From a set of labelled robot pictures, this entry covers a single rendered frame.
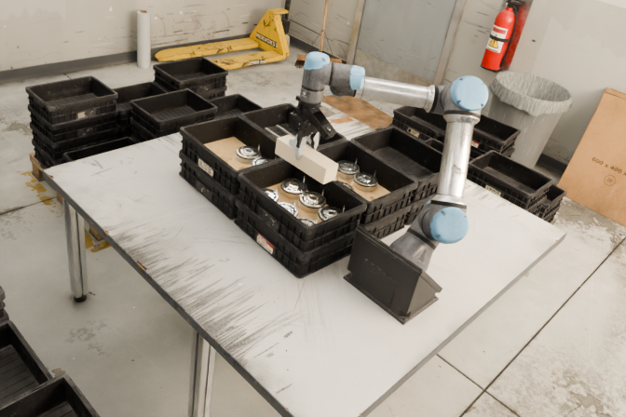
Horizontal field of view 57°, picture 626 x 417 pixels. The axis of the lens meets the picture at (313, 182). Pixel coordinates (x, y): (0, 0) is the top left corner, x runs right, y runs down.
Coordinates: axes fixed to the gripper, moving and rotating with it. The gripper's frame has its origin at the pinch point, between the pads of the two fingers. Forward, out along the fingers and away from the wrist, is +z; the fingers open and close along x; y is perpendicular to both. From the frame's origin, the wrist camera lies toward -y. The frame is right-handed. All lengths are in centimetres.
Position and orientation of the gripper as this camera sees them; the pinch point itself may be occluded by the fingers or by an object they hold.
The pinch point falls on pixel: (306, 154)
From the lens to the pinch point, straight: 196.9
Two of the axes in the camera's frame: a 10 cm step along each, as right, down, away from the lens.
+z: -1.5, 8.4, 5.2
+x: -6.9, 2.9, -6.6
